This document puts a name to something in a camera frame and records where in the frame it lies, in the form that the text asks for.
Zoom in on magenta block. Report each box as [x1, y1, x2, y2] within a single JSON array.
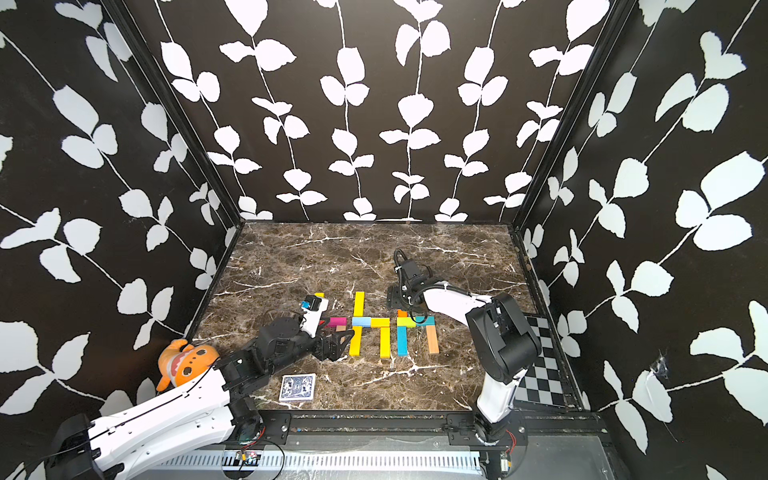
[[328, 317, 347, 328]]

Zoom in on teal short block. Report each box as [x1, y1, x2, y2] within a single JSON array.
[[414, 316, 435, 326]]

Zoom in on light blue short block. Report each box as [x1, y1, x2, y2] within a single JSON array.
[[352, 317, 372, 328]]

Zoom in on lime green short block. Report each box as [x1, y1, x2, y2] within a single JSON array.
[[397, 317, 417, 328]]

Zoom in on amber short block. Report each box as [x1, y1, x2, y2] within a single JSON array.
[[370, 318, 391, 329]]

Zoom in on amber long block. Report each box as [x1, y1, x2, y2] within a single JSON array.
[[379, 327, 391, 359]]

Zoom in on cyan long block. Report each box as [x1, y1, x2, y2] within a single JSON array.
[[397, 326, 409, 357]]

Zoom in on natural wood long block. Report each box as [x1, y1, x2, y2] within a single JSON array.
[[425, 325, 440, 355]]

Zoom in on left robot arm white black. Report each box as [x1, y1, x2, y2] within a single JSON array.
[[42, 317, 354, 479]]

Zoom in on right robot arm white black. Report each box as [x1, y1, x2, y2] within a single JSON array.
[[387, 249, 543, 436]]

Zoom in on orange plush toy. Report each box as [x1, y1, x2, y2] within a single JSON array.
[[156, 339, 220, 392]]

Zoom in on black white checkerboard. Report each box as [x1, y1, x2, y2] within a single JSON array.
[[515, 316, 566, 408]]

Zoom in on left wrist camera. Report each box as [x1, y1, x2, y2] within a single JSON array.
[[300, 295, 328, 338]]

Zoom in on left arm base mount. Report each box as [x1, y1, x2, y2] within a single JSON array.
[[235, 410, 292, 446]]

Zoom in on white perforated rail strip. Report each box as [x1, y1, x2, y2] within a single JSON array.
[[151, 450, 482, 474]]

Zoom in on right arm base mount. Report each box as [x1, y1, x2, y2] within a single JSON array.
[[442, 411, 528, 450]]

